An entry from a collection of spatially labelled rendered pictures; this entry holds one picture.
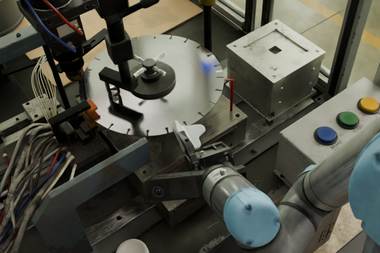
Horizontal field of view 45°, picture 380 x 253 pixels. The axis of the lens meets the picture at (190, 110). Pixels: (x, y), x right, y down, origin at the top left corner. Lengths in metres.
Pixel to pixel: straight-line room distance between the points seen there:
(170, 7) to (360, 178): 1.27
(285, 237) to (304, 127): 0.35
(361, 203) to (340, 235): 1.51
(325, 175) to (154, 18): 0.99
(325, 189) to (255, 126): 0.50
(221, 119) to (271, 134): 0.16
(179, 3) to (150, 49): 0.52
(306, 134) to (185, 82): 0.29
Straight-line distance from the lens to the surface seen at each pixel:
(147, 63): 1.02
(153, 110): 0.99
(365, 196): 0.43
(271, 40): 1.24
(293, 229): 0.77
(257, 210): 0.67
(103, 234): 1.06
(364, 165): 0.42
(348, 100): 1.11
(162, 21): 1.55
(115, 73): 0.99
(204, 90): 1.02
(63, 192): 0.85
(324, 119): 1.06
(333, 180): 0.72
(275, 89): 1.14
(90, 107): 0.99
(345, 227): 1.97
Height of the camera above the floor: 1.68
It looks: 48 degrees down
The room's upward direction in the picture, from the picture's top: 4 degrees counter-clockwise
